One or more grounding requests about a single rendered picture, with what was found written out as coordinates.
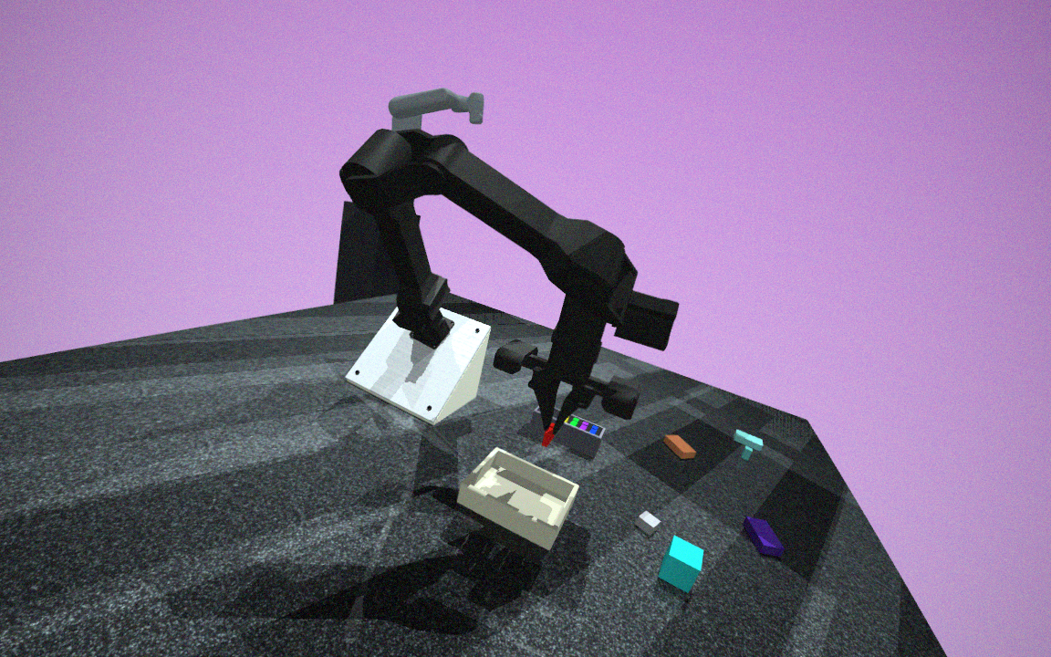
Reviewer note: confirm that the light blue rectangular block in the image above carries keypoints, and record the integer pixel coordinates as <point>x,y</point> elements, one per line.
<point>748,439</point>

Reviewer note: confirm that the purple block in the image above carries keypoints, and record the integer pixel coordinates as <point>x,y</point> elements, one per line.
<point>763,536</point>

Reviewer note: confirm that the orange rectangular block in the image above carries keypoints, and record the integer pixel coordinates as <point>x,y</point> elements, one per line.
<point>679,446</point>

